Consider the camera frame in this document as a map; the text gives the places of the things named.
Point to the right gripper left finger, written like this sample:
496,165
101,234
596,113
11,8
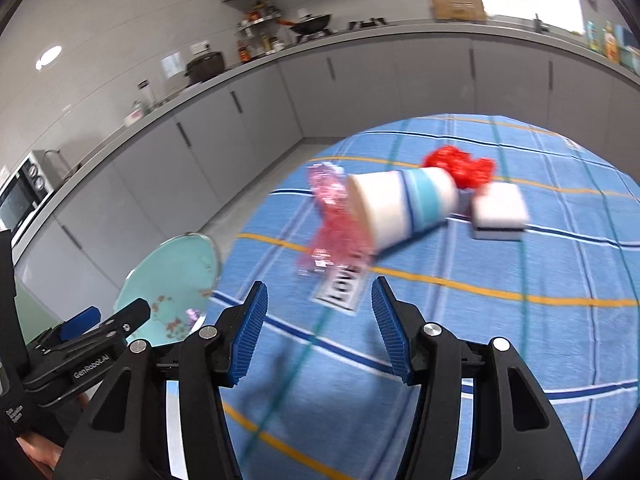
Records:
123,435

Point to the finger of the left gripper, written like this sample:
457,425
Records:
79,324
124,321

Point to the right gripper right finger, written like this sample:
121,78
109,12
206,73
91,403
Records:
516,433

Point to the pink plastic wrapper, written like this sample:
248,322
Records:
341,240

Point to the white black sponge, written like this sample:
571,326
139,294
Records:
499,212

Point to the purple snack wrapper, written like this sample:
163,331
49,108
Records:
193,316

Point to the grey kitchen cabinets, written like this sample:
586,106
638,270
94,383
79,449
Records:
174,170

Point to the white microwave oven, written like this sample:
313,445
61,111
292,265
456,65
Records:
27,189

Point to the glass jar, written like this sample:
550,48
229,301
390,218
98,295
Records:
147,93

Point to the striped paper cup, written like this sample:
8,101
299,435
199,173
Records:
395,205

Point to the red plastic bag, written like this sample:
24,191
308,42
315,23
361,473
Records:
469,173

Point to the black cooking pot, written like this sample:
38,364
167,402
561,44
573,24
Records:
205,66

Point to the spice rack with bottles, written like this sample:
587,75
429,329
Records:
257,32

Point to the black wok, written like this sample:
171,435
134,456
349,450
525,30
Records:
309,28

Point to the wooden cutting board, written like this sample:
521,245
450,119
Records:
459,10

